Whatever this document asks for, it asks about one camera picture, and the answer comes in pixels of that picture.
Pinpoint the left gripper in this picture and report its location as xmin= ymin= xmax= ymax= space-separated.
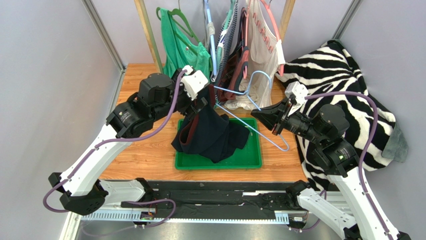
xmin=151 ymin=68 xmax=208 ymax=123

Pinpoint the navy tank top maroon trim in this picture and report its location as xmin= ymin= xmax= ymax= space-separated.
xmin=171 ymin=84 xmax=250 ymax=163

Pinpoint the green tank top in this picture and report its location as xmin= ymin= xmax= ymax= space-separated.
xmin=156 ymin=7 xmax=212 ymax=78

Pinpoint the green plastic hanger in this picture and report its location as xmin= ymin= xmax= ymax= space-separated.
xmin=155 ymin=7 xmax=201 ymax=46

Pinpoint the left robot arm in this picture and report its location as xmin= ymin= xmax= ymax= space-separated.
xmin=48 ymin=65 xmax=209 ymax=216

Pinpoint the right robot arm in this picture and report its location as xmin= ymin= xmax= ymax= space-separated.
xmin=251 ymin=99 xmax=409 ymax=240

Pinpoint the pink plastic hanger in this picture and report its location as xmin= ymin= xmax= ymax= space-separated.
xmin=246 ymin=0 xmax=286 ymax=76

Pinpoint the maroon tank top dark trim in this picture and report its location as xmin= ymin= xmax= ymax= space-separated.
xmin=216 ymin=8 xmax=249 ymax=104

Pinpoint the blue white striped tank top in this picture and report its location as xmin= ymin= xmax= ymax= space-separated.
xmin=210 ymin=0 xmax=239 ymax=86

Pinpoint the grey tank top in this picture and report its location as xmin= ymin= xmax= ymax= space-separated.
xmin=204 ymin=21 xmax=216 ymax=49

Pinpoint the light blue plastic hanger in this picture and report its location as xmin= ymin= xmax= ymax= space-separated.
xmin=203 ymin=0 xmax=218 ymax=76

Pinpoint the green plastic tray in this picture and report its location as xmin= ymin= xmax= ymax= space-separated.
xmin=174 ymin=117 xmax=262 ymax=171

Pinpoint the zebra print blanket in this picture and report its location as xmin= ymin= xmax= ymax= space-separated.
xmin=275 ymin=40 xmax=409 ymax=172

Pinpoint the wooden clothes rack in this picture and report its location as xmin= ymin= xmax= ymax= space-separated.
xmin=134 ymin=0 xmax=296 ymax=73

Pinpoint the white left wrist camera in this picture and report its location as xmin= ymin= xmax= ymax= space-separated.
xmin=180 ymin=65 xmax=209 ymax=100

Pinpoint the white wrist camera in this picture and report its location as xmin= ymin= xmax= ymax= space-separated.
xmin=284 ymin=81 xmax=309 ymax=116
xmin=180 ymin=65 xmax=209 ymax=100

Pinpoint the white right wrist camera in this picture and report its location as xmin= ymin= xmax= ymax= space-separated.
xmin=284 ymin=81 xmax=309 ymax=116

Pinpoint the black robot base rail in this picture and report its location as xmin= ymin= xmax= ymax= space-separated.
xmin=83 ymin=179 xmax=350 ymax=231

